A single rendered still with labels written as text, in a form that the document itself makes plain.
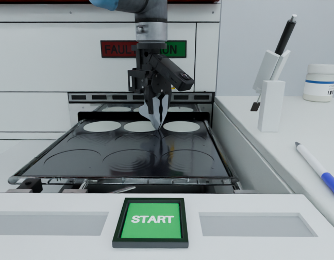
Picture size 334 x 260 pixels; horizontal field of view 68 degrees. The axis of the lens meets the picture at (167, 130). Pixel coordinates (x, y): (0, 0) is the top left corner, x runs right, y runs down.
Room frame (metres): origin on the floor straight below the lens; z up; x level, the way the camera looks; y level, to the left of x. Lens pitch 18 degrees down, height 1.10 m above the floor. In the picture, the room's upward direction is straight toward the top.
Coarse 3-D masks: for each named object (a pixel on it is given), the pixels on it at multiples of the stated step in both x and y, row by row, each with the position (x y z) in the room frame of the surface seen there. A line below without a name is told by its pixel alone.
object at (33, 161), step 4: (80, 120) 0.69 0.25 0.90; (84, 120) 0.70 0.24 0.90; (76, 124) 0.65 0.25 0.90; (80, 124) 0.66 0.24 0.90; (72, 128) 0.61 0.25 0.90; (68, 132) 0.58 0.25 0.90; (60, 136) 0.55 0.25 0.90; (64, 136) 0.55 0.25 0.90; (56, 140) 0.52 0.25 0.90; (60, 140) 0.53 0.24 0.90; (52, 144) 0.50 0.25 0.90; (56, 144) 0.51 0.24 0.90; (48, 148) 0.48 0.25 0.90; (52, 148) 0.49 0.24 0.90; (44, 152) 0.46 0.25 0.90; (40, 156) 0.44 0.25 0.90; (32, 160) 0.42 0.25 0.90; (36, 160) 0.42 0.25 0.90; (28, 164) 0.40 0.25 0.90; (32, 164) 0.41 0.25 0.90; (24, 168) 0.39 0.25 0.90; (28, 168) 0.39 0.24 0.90; (16, 172) 0.37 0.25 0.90; (20, 172) 0.37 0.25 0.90; (24, 172) 0.38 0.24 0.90; (8, 180) 0.35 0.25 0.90
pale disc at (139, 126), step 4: (128, 124) 0.66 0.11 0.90; (132, 124) 0.66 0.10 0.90; (136, 124) 0.66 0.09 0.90; (140, 124) 0.66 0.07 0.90; (144, 124) 0.66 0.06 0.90; (148, 124) 0.66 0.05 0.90; (124, 128) 0.62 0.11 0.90; (128, 128) 0.62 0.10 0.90; (132, 128) 0.62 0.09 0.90; (136, 128) 0.62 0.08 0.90; (140, 128) 0.62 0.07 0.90; (144, 128) 0.62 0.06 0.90; (148, 128) 0.62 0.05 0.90; (152, 128) 0.62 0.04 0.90
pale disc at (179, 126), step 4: (164, 124) 0.66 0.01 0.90; (168, 124) 0.66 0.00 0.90; (172, 124) 0.66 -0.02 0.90; (176, 124) 0.66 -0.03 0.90; (180, 124) 0.66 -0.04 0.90; (184, 124) 0.66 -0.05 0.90; (188, 124) 0.66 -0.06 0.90; (192, 124) 0.66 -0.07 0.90; (196, 124) 0.66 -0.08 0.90; (168, 128) 0.62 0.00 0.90; (172, 128) 0.62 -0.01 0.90; (176, 128) 0.62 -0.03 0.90; (180, 128) 0.62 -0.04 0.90; (184, 128) 0.62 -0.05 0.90; (188, 128) 0.62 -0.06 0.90; (192, 128) 0.62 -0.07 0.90; (196, 128) 0.62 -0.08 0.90
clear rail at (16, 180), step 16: (16, 176) 0.35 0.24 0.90; (32, 176) 0.35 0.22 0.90; (48, 176) 0.35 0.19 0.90; (64, 176) 0.35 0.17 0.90; (80, 176) 0.35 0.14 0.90; (96, 176) 0.36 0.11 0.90; (112, 176) 0.36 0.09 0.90; (128, 176) 0.36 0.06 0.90; (144, 176) 0.36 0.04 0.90; (160, 176) 0.36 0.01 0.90
